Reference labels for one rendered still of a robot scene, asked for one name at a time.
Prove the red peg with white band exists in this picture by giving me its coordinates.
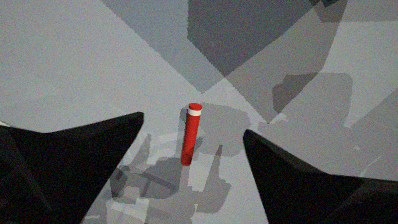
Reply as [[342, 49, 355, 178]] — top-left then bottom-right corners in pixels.
[[181, 103, 202, 166]]

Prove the dark grey square panel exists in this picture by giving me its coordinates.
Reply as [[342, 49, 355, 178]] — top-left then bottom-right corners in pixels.
[[322, 0, 339, 8]]

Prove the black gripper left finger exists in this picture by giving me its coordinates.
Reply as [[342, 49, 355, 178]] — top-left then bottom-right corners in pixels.
[[0, 112, 143, 224]]

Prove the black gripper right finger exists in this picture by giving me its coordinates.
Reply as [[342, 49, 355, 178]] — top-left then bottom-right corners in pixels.
[[243, 129, 398, 224]]

